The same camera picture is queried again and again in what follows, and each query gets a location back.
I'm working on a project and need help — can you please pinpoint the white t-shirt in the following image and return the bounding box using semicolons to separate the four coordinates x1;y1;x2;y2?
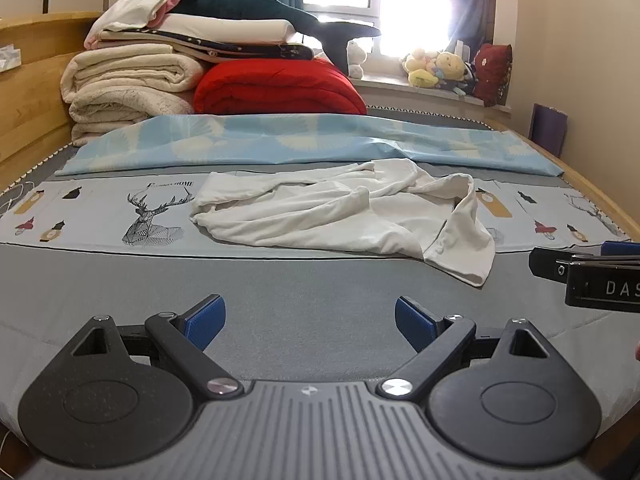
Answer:
191;158;496;287

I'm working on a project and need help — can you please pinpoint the purple box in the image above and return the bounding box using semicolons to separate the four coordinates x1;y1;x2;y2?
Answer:
528;103;568;157

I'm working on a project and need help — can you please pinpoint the deer print grey bedsheet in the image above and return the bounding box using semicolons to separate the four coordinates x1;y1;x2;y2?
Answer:
1;172;625;258

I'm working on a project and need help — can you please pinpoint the light blue patterned sheet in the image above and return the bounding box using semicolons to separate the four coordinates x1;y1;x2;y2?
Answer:
60;114;563;177

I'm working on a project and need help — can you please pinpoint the dark red cushion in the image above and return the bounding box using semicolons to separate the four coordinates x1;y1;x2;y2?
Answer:
473;44;513;107

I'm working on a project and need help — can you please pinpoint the yellow plush toy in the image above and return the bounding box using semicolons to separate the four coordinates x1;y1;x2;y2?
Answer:
402;49;474;94

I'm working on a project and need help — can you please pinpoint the wooden headboard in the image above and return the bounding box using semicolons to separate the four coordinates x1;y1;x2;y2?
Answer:
0;12;99;188

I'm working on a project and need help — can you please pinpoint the cream folded blanket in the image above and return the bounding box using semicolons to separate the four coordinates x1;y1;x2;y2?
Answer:
60;44;205;146

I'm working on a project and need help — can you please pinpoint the red folded quilt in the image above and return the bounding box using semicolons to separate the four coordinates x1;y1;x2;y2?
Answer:
193;58;367;115

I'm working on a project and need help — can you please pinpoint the dark patterned folded blanket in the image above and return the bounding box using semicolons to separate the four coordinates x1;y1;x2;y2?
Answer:
96;29;314;64

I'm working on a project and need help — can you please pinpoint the white pillow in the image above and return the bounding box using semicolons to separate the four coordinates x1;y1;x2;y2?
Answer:
155;13;296;44

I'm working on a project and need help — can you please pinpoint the white pink folded cloth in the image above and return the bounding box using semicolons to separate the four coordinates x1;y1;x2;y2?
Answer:
84;0;180;50

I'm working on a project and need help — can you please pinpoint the dark teal whale plush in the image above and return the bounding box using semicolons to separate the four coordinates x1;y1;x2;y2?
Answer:
172;0;381;75

